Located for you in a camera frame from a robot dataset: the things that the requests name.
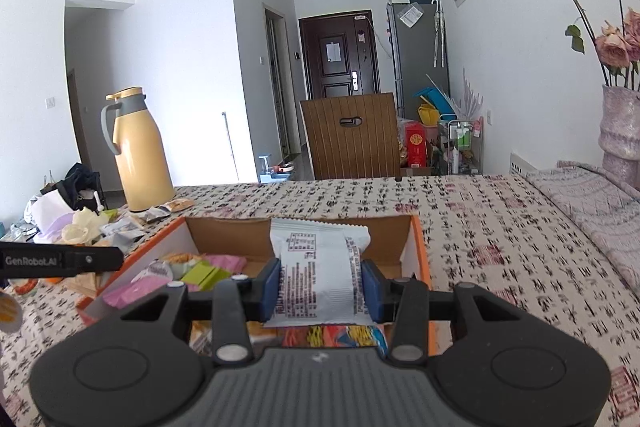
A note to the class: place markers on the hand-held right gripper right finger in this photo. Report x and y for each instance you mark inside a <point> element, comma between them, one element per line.
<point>374,292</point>

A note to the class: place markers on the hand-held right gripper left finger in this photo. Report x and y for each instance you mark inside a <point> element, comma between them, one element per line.
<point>270,292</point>

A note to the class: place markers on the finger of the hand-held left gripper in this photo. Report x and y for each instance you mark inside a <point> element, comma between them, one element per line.
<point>92,260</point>

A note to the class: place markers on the white biscuit packet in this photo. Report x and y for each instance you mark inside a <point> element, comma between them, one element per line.
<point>320,277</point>

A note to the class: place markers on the red cardboard box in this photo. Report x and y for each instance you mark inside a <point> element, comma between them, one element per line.
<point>225,237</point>

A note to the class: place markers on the cream crumpled wrapper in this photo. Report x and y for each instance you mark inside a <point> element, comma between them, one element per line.
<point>85,227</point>

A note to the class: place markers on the purple plastic bag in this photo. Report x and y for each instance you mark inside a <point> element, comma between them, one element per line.
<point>55,229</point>

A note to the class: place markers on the pile of small sachets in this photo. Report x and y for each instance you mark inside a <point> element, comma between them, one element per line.
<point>125,232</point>

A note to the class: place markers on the pink snack packet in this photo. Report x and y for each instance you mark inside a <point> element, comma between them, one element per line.
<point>227,263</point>
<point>135,296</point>

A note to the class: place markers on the white plastic bag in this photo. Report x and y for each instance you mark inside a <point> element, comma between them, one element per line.
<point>50,207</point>

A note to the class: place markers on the green snack packet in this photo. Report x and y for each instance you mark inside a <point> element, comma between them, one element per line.
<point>205,276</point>

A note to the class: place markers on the black clothing pile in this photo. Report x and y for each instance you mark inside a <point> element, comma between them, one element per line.
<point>75,184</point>

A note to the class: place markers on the yellow biscuit packet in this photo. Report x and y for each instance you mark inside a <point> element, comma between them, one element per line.
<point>181,259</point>

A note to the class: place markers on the small orange sachet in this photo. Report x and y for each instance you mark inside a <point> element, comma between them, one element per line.
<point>176,206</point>

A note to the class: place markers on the yellow thermos jug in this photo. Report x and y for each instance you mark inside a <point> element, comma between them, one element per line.
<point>140,157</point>

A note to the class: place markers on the blue plastic stool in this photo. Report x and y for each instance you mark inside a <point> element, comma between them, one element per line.
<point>272,169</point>

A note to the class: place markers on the wooden chair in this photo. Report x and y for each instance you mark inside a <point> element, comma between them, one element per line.
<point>350,147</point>

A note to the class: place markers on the red gift box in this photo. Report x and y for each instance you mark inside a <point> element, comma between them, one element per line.
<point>415,142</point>

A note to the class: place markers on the yellow bag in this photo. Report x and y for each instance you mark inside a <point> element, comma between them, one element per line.
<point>429,114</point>

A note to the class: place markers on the blue plastic dustpan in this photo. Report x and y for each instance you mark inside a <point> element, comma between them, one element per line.
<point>435,99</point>

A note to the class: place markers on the grey interior door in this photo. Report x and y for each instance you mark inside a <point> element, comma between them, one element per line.
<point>277,82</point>

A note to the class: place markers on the dark brown entrance door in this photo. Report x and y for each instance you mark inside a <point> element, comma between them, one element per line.
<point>315,77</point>

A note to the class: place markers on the white feather decoration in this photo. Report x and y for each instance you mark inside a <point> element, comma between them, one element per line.
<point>472,94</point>

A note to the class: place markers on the pink patterned table runner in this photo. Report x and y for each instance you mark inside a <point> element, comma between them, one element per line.
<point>590,207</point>

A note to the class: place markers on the grey refrigerator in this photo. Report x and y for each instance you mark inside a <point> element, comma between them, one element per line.
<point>415,57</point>

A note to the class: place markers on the white door notice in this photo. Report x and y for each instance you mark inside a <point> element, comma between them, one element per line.
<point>333,51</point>

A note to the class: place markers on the white folded umbrella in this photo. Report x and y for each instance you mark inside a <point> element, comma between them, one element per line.
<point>438,32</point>

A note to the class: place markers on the paper sheet on refrigerator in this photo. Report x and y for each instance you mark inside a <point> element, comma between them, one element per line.
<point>411,16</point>

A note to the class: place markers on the pink textured vase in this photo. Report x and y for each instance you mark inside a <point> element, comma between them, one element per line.
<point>622,132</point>

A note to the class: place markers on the dried pink rose bouquet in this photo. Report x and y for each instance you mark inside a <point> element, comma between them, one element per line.
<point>615,44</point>

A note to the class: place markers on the white light switch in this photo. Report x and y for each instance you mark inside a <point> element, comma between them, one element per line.
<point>50,102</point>

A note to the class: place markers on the white wall outlet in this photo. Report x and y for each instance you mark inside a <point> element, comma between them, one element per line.
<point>490,117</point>

